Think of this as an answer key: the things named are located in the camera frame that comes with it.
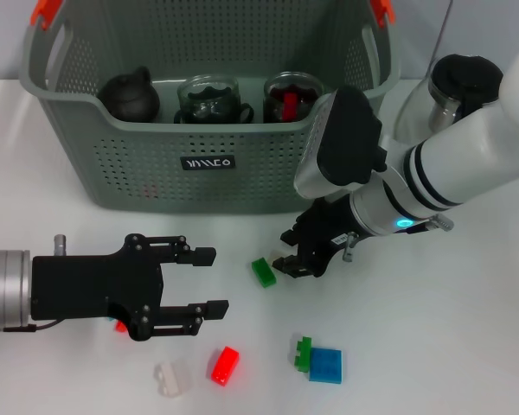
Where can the glass pitcher with black lid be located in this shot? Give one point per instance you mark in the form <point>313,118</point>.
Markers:
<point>467,75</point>

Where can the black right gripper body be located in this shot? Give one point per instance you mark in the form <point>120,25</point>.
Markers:
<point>324,229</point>

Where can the blue square building block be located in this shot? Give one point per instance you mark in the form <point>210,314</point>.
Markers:
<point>325,365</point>

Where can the dark red long building block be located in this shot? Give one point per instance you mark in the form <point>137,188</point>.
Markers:
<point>290,106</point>

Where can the white and silver left robot arm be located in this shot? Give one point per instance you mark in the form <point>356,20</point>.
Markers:
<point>4,289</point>

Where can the bright red rectangular building block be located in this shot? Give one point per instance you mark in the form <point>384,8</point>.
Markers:
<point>225,365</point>

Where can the silver plug on right gripper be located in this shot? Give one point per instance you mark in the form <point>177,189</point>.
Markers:
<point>350,246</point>

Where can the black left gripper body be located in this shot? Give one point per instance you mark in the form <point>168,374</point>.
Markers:
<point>91,287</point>

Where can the small black clay teapot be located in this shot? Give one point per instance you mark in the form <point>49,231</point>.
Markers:
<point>130,99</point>

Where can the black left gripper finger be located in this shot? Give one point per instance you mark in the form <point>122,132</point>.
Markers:
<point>216,309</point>
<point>204,257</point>

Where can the glass teacup with black base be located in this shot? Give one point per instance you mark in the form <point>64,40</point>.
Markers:
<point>246,113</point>
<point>270,117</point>
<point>207,84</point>
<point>272,86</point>

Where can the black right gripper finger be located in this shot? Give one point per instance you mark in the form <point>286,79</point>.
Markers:
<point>298,267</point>
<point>290,237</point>

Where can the green rectangular building block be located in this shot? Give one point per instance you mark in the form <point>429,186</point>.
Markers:
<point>264,273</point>

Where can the silver plug on left gripper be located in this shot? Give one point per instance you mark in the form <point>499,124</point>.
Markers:
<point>60,244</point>

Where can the silver plug on gripper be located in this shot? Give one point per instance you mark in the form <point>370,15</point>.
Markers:
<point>350,246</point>
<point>60,244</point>

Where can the translucent white building block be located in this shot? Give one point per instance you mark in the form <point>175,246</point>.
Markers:
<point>277,255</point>

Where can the white and silver right robot arm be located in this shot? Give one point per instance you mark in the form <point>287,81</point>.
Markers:
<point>467,151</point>

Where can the green stepped building block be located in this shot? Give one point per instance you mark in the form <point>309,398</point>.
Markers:
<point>303,356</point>

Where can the grey perforated storage bin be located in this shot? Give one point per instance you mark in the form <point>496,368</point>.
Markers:
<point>155,173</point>

